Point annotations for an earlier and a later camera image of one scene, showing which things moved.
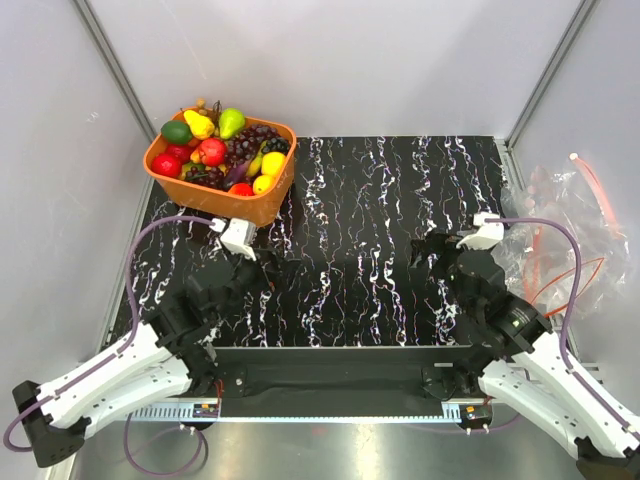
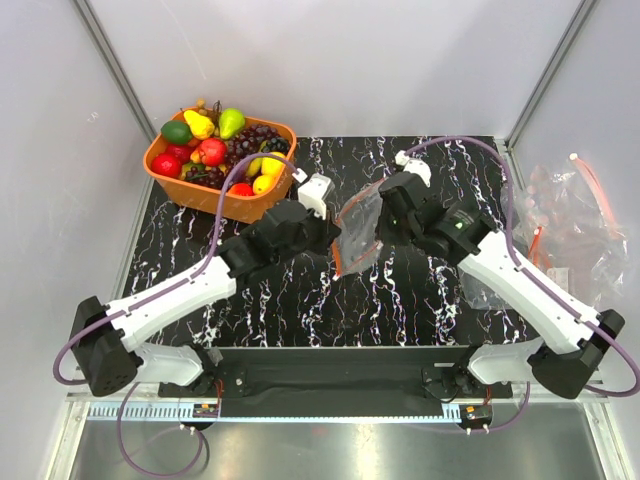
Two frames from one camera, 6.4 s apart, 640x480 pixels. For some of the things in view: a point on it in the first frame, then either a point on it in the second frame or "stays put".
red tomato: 242,188 stays put
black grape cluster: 276,144 stays put
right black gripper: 442,244 → 387,235
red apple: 213,151 stays put
